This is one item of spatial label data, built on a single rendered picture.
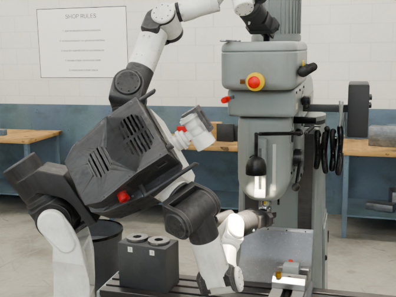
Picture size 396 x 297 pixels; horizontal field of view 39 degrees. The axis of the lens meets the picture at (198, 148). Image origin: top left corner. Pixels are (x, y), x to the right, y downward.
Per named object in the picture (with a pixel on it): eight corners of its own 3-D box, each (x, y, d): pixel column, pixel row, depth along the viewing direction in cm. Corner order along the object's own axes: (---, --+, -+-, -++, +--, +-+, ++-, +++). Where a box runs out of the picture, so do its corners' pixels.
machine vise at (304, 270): (303, 324, 195) (304, 295, 193) (261, 319, 199) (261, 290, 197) (314, 284, 227) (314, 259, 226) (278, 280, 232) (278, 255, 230)
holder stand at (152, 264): (166, 294, 221) (165, 246, 217) (118, 285, 229) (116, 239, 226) (179, 282, 231) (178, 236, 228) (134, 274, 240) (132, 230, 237)
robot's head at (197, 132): (191, 157, 169) (216, 141, 168) (173, 129, 167) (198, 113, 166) (191, 152, 175) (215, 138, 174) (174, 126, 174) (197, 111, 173)
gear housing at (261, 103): (296, 118, 191) (296, 88, 189) (226, 116, 198) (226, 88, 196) (304, 107, 223) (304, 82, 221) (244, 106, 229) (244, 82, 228)
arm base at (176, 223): (182, 250, 159) (190, 226, 151) (151, 222, 163) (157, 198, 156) (216, 223, 168) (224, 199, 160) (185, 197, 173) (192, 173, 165)
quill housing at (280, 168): (290, 204, 200) (291, 116, 195) (234, 201, 206) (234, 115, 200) (295, 191, 219) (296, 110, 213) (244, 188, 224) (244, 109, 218)
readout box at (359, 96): (370, 138, 217) (372, 83, 213) (346, 137, 219) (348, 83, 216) (369, 130, 236) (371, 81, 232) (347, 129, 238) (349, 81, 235)
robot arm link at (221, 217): (256, 226, 198) (237, 234, 189) (240, 243, 204) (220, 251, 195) (237, 201, 202) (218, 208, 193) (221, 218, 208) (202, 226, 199)
